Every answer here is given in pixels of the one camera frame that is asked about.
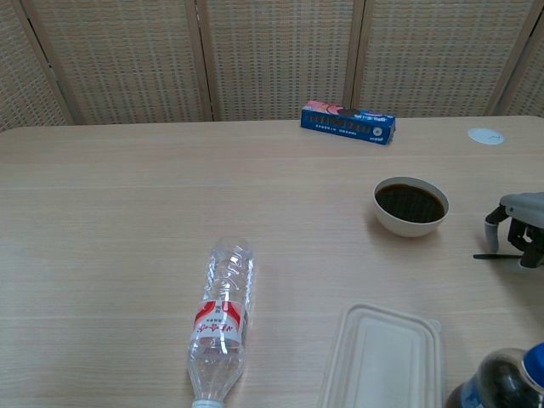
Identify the white round table cap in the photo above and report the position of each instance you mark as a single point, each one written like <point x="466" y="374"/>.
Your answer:
<point x="484" y="136"/>

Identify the white bowl of dark liquid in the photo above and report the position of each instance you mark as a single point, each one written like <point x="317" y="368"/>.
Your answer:
<point x="408" y="227"/>

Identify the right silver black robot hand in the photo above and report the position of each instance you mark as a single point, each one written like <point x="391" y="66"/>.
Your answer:
<point x="527" y="208"/>

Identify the dark drink bottle blue cap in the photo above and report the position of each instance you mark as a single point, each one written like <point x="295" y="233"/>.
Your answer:
<point x="501" y="382"/>

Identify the woven bamboo screen panel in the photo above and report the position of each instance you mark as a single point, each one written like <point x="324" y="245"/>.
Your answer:
<point x="276" y="55"/>
<point x="438" y="55"/>
<point x="25" y="76"/>
<point x="529" y="85"/>
<point x="127" y="64"/>

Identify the clear plastic water bottle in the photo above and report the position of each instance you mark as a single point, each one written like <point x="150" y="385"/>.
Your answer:
<point x="221" y="331"/>

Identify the black plastic spoon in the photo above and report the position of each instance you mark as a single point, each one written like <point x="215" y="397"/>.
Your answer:
<point x="495" y="256"/>

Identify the blue cardboard box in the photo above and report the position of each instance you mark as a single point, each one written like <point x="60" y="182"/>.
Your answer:
<point x="344" y="125"/>

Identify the white takeaway food container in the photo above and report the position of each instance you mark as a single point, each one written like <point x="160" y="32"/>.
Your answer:
<point x="382" y="365"/>

